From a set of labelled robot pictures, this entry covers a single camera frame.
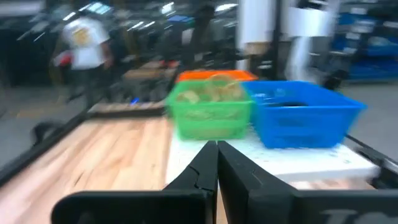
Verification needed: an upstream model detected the green plastic basket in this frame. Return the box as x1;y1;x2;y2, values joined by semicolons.
166;80;254;141

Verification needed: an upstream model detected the blue plastic basket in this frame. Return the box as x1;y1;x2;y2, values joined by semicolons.
242;80;368;149

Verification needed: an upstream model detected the white pillar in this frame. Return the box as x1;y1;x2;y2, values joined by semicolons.
238;0;277;71

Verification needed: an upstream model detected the white perforated metal shelf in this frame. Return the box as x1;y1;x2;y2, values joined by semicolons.
164;130;382;184

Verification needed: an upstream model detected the blue storage rack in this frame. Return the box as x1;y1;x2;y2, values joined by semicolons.
332;12;398;82

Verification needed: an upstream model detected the person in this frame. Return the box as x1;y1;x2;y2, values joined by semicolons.
51;12;114;106

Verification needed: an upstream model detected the tan rubber band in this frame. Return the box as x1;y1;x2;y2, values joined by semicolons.
177;90;201;105
205;73;246;102

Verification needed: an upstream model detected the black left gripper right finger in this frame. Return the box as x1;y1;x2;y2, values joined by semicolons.
217;140;398;224

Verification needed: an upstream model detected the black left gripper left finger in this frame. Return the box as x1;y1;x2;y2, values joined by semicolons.
51;140;218;224

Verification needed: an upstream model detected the orange plastic basket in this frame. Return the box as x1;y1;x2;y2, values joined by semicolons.
177;69;259;83

